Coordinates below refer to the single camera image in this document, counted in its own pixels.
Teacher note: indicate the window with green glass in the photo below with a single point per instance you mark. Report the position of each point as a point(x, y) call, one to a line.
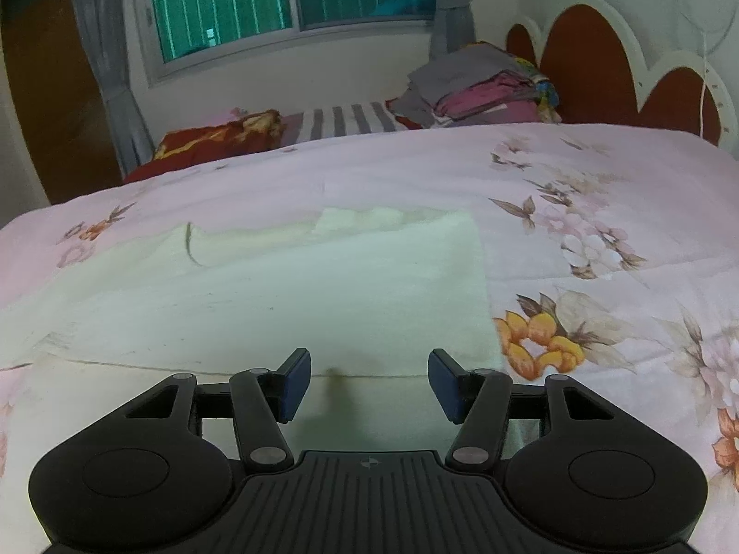
point(219, 6)

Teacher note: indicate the stack of folded clothes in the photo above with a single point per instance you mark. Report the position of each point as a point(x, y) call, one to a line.
point(479, 89)

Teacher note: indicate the pink floral blanket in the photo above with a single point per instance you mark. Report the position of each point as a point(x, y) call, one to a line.
point(577, 184)

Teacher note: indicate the grey curtain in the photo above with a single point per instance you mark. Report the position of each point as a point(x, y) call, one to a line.
point(109, 69)
point(451, 23)

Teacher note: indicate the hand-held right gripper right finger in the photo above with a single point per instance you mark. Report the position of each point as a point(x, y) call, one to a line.
point(443, 384)

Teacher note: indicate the red and white headboard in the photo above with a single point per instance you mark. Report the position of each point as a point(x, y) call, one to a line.
point(583, 69)

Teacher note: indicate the brown wooden door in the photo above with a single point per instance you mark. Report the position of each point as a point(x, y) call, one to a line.
point(52, 98)

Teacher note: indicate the red patterned pillow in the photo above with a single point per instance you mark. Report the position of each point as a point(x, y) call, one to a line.
point(202, 141)

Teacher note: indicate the pale green towel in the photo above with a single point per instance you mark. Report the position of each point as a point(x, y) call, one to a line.
point(288, 300)

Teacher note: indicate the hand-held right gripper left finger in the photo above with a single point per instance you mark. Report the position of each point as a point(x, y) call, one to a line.
point(297, 384)

